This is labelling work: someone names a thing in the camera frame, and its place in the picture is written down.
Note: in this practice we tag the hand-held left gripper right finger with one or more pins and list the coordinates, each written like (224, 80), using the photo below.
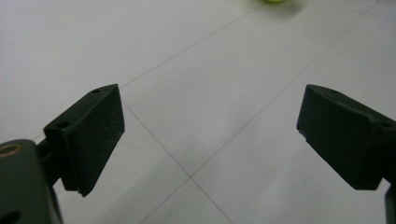
(342, 137)

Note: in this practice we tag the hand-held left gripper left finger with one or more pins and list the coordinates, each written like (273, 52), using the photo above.
(90, 137)

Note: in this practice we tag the yellow tennis ball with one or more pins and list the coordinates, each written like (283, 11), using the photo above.
(274, 1)

